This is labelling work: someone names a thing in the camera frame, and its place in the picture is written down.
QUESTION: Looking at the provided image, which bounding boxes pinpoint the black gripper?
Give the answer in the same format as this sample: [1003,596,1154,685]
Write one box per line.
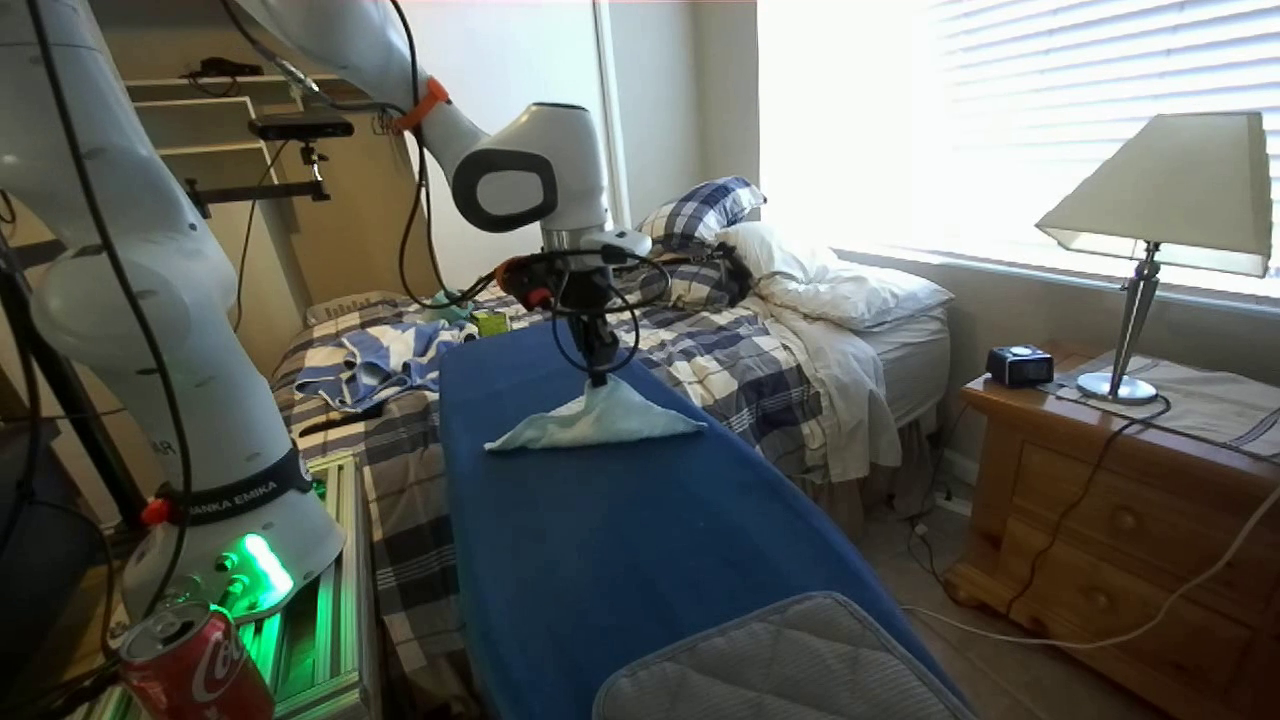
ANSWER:
[556,273,634,393]

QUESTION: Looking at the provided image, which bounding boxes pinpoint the white towel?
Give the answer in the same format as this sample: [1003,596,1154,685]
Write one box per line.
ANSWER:
[482,375,711,454]

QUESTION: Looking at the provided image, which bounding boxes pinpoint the plaid pillow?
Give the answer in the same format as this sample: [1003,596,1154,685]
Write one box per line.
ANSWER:
[636,173,774,314]

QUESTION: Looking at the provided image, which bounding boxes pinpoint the blue ironing board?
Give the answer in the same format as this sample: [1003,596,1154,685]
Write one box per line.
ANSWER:
[436,325,978,720]

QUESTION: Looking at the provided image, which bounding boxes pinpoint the blue crumpled cloth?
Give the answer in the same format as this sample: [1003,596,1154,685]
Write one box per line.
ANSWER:
[294,314,473,413]

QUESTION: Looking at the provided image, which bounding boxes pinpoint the white pillow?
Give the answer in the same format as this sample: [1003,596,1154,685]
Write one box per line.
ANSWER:
[723,215,957,337]

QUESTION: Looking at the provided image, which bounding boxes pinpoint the white bed sheet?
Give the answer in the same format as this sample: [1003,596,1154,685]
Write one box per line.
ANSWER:
[758,296,912,487]

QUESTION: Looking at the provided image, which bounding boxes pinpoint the white mattress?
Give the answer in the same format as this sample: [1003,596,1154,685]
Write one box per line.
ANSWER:
[862,303,957,431]

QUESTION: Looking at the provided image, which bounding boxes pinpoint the grey quilted iron rest pad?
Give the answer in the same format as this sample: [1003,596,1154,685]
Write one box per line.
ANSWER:
[587,587,978,720]

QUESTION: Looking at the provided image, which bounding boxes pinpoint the black alarm clock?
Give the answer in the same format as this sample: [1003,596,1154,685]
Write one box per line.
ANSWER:
[983,338,1055,393]

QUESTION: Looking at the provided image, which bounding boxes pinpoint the beige slatted rack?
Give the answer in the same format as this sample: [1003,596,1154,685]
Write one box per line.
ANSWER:
[124,71,311,169]

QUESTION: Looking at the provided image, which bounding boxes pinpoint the red cola can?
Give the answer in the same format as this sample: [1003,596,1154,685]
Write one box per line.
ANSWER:
[118,613,276,720]

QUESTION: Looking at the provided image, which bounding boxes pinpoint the white window blinds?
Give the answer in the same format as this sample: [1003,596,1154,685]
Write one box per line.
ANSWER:
[758,0,1280,291]

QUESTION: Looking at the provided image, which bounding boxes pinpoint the wooden nightstand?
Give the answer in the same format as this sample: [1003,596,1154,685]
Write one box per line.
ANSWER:
[948,352,1280,720]

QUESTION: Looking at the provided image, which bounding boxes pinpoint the table lamp with cream shade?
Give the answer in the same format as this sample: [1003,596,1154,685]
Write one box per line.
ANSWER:
[1033,106,1278,407]

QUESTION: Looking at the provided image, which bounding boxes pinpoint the wrist camera with orange mount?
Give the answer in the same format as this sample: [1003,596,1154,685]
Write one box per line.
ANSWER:
[492,252,573,312]

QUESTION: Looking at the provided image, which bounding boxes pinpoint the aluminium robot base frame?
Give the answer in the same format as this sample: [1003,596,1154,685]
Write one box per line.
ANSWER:
[218,442,386,720]

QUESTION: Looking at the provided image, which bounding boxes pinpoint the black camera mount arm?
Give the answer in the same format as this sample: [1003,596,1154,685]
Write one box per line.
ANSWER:
[194,111,360,206]

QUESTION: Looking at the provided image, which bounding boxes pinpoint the black lamp cord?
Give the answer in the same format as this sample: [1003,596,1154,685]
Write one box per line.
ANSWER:
[998,394,1176,618]

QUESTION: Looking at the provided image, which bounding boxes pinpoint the white power cord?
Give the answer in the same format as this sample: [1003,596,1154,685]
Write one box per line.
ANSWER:
[918,482,1280,656]

